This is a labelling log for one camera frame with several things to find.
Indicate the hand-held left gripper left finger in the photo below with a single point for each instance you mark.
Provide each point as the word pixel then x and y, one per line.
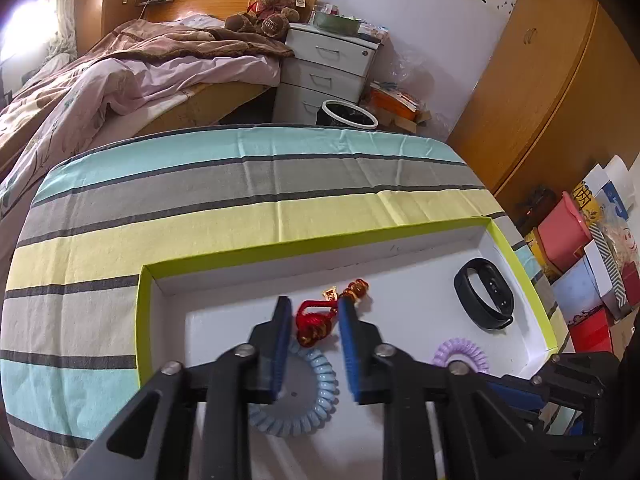
pixel 281 350

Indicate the wooden bed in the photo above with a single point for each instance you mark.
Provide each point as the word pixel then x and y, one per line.
pixel 220 0

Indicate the pink storage bin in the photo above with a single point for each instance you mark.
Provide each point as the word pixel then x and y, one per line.
pixel 565 230

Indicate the green-edged white box tray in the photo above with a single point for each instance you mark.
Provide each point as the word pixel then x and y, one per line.
pixel 425 280

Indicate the window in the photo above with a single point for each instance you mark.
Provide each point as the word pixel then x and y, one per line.
pixel 25 20

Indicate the striped tablecloth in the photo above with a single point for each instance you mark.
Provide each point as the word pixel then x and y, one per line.
pixel 200 200

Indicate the white paper bag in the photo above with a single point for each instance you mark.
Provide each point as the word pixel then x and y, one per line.
pixel 617 180

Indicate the blue white gift box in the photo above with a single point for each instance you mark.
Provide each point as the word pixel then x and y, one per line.
pixel 575 290

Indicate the brown teddy bear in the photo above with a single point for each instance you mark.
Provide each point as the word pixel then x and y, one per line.
pixel 270 20

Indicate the cardboard box of books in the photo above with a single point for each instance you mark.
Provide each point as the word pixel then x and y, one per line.
pixel 395 105

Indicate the striped paper bag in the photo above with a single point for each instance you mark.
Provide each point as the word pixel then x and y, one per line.
pixel 607 265

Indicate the floral curtain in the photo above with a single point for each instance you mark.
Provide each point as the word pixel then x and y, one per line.
pixel 62 15

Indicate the white drawer nightstand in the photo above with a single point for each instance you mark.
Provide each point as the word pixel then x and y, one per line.
pixel 325 60

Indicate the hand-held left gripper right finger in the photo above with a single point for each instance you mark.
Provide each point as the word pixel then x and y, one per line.
pixel 349 350

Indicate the yellow red paper bag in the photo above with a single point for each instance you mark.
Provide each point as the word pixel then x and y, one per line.
pixel 585 200

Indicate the black fitness band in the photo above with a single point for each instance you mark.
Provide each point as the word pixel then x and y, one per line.
pixel 472 305

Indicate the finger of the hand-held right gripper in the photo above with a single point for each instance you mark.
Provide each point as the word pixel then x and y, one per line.
pixel 520 395
pixel 577 425

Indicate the black red tool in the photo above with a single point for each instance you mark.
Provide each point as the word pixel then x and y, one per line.
pixel 535 205

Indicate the white-rimmed trash bin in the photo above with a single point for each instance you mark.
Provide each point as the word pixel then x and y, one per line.
pixel 350 122

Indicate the clear plastic bag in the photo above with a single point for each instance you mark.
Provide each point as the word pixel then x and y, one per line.
pixel 415 72

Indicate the large wooden wardrobe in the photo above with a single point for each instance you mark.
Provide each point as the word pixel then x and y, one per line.
pixel 540 85

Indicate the brown blanket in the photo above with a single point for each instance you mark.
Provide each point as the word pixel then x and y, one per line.
pixel 200 40

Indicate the green basin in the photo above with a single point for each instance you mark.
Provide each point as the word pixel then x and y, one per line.
pixel 335 22

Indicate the pink duvet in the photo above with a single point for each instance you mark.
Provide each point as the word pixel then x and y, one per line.
pixel 200 75

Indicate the red gift box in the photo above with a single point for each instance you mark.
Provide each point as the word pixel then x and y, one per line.
pixel 592 332

